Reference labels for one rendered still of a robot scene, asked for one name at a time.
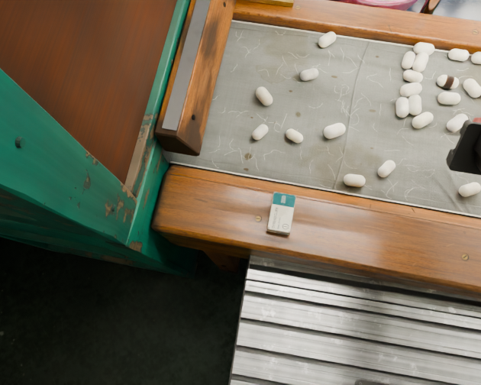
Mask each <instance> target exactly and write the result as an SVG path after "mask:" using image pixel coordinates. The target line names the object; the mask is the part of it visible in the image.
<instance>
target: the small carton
mask: <svg viewBox="0 0 481 385"><path fill-rule="evenodd" d="M295 199H296V196H295V195H290V194H286V193H281V192H274V193H273V201H272V205H271V209H270V217H269V221H268V226H267V231H269V232H273V233H277V234H282V235H289V234H290V231H291V226H292V217H293V212H294V208H295Z"/></svg>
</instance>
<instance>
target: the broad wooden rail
mask: <svg viewBox="0 0 481 385"><path fill-rule="evenodd" d="M274 192H278V193H286V194H290V195H295V196H296V199H295V208H294V212H293V217H292V226H291V231H290V234H289V235H282V234H277V233H273V232H269V231H267V226H268V221H269V217H270V209H271V205H272V201H273V193H274ZM150 226H151V228H152V229H153V230H154V231H156V232H157V233H158V234H160V235H162V236H163V237H164V238H165V239H166V240H168V241H169V242H170V243H172V244H174V245H178V246H182V247H186V248H193V249H197V250H202V251H209V252H213V253H217V254H224V255H229V256H233V257H240V258H244V259H248V257H249V254H251V255H255V256H259V257H267V258H271V259H275V260H282V261H287V262H291V263H295V264H302V265H307V266H311V267H318V268H322V269H326V270H334V271H338V272H342V273H350V274H354V275H358V276H362V277H370V278H374V279H378V280H385V281H389V282H393V283H401V284H405V285H409V286H417V287H421V288H425V289H430V290H437V291H441V292H445V293H453V294H457V295H461V296H468V297H473V298H477V299H481V218H474V217H469V216H465V215H456V214H452V213H447V212H439V211H434V210H430V209H422V208H418V207H413V206H408V205H400V204H395V203H391V202H383V201H379V200H374V199H366V198H361V197H356V196H349V195H344V194H340V193H335V192H327V191H322V190H318V189H309V188H305V187H300V186H293V185H288V184H283V183H275V182H270V181H266V180H258V179H254V178H249V177H244V176H236V175H231V174H227V173H219V172H215V171H210V170H202V169H197V168H193V167H184V166H180V165H175V164H173V165H171V166H170V167H169V169H168V170H167V171H166V172H165V174H164V175H163V180H162V183H161V187H160V192H159V195H158V198H157V203H156V207H155V210H154V214H153V218H152V222H151V225H150Z"/></svg>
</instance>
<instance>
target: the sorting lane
mask: <svg viewBox="0 0 481 385"><path fill-rule="evenodd" d="M325 34H326V33H320V32H314V31H304V30H299V29H293V28H287V27H278V26H272V25H267V24H257V23H251V22H246V21H235V20H232V21H231V27H230V30H229V34H228V39H227V43H226V46H225V49H224V55H223V58H222V61H221V66H220V70H219V73H218V77H217V79H216V83H215V90H214V93H213V96H212V100H211V106H210V109H209V113H208V120H207V123H206V127H205V133H204V136H203V140H202V147H201V151H200V154H199V156H197V157H196V156H191V155H187V154H178V153H173V154H172V157H171V161H170V163H171V165H173V164H175V165H180V166H184V167H193V168H197V169H202V170H210V171H215V172H219V173H227V174H231V175H236V176H244V177H249V178H254V179H258V180H266V181H270V182H275V183H283V184H288V185H293V186H300V187H305V188H309V189H318V190H322V191H327V192H331V193H340V194H344V195H349V196H356V197H361V198H366V199H374V200H379V201H383V202H391V203H395V204H400V205H408V206H413V207H418V208H422V209H430V210H434V211H439V212H447V213H452V214H456V215H465V216H469V217H474V218H481V190H480V191H479V192H478V193H477V194H474V195H471V196H467V197H464V196H461V194H459V188H460V187H461V186H463V185H466V184H469V183H473V182H475V183H478V184H480V185H481V175H476V174H472V173H463V172H457V171H452V170H450V169H449V167H448V165H447V161H446V158H447V155H448V153H449V151H450V149H454V148H455V147H456V146H457V142H458V141H459V139H460V136H461V134H460V129H461V128H460V129H459V130H458V131H449V130H448V129H447V123H448V122H449V120H451V119H452V118H454V117H455V116H456V115H459V114H465V115H466V116H467V117H468V119H469V120H471V121H473V119H474V118H481V96H479V97H477V98H473V97H471V96H470V95H469V93H468V92H467V91H466V90H465V89H464V87H463V83H464V81H465V80H467V79H474V80H476V82H477V83H478V85H479V86H480V87H481V64H476V63H473V62H472V60H471V57H472V54H469V57H468V59H467V60H464V61H459V60H451V59H450V58H449V56H448V54H449V52H450V51H447V50H437V49H434V52H433V53H432V54H431V55H428V62H427V64H426V67H425V70H424V71H422V72H420V73H421V74H422V76H423V80H422V81H421V82H420V84H421V86H422V91H421V92H420V93H419V94H418V95H419V96H420V97H421V113H420V114H422V113H424V112H430V113H431V114H432V115H433V121H432V122H431V123H430V124H428V125H425V126H424V127H423V128H414V127H413V125H412V120H413V118H415V117H416V116H418V115H420V114H418V115H411V114H410V113H408V115H407V116H406V117H404V118H400V117H399V116H398V115H397V114H396V101H397V100H398V99H399V98H401V97H403V96H401V95H400V92H399V90H400V88H401V87H402V86H403V85H406V84H409V83H412V82H409V81H406V80H404V79H403V73H404V72H405V71H406V69H403V68H402V60H403V57H404V55H405V54H406V53H407V52H409V51H411V52H413V53H414V54H415V57H416V56H417V54H416V53H415V52H414V50H413V47H414V46H410V45H404V44H394V43H390V42H384V41H378V40H368V39H363V38H357V37H347V36H341V35H336V40H335V42H333V43H332V44H330V45H328V46H327V47H325V48H323V47H320V46H319V45H318V40H319V38H320V37H322V36H323V35H325ZM311 68H315V69H317V70H318V77H317V78H316V79H310V80H308V81H303V80H301V78H300V74H301V72H302V71H303V70H309V69H311ZM408 70H413V69H412V67H411V68H410V69H408ZM441 75H449V76H454V77H456V78H458V80H459V85H458V86H457V87H456V88H455V89H447V88H444V87H441V86H439V85H438V84H437V78H438V77H439V76H441ZM259 87H264V88H266V90H267V91H268V92H269V94H270V95H271V96H272V97H273V102H272V104H271V105H263V104H262V102H261V101H260V100H259V99H258V98H257V96H256V90H257V89H258V88H259ZM442 92H455V93H458V94H459V95H460V102H459V103H458V104H456V105H445V104H441V103H439V101H438V100H437V97H438V96H439V95H440V94H441V93H442ZM337 123H341V124H343V125H344V126H345V128H346V130H345V132H344V133H343V134H342V135H341V136H338V137H334V138H332V139H328V138H326V137H325V136H324V134H323V131H324V129H325V128H326V127H327V126H330V125H334V124H337ZM260 125H266V126H267V127H268V132H267V133H266V134H265V135H264V136H263V137H262V138H261V139H259V140H255V139H253V136H252V133H253V131H254V130H255V129H256V128H258V127H259V126H260ZM289 129H294V130H296V131H297V132H299V133H300V134H302V136H303V140H302V142H300V143H296V142H294V141H291V140H290V139H288V138H287V137H286V132H287V130H289ZM387 160H392V161H394V163H395V169H394V170H393V171H392V172H391V173H390V174H389V175H388V176H387V177H381V176H379V174H378V169H379V168H380V167H381V166H382V165H383V164H384V163H385V162H386V161H387ZM347 174H356V175H361V176H363V177H364V178H365V180H366V182H365V184H364V185H363V186H361V187H356V186H348V185H346V184H345V183H344V177H345V176H346V175H347Z"/></svg>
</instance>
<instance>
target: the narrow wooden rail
mask: <svg viewBox="0 0 481 385"><path fill-rule="evenodd" d="M232 20H235V21H246V22H251V23H257V24H267V25H272V26H278V27H283V28H293V29H299V30H304V31H314V32H320V33H328V32H331V31H332V32H334V33H335V34H336V35H341V36H347V37H357V38H363V39H368V40H378V41H384V42H390V43H394V44H404V45H410V46H415V45H416V44H417V43H419V42H422V43H428V44H433V45H434V49H437V50H447V51H451V50H452V49H460V50H467V51H468V52H469V54H474V53H475V52H481V21H474V20H468V19H462V18H452V17H446V16H440V15H430V14H424V13H418V12H412V11H402V10H395V9H390V8H380V7H373V6H368V5H357V4H351V3H346V2H335V1H329V0H294V4H293V6H292V7H287V6H281V5H271V4H265V3H259V2H249V1H243V0H236V5H235V8H234V13H233V18H232Z"/></svg>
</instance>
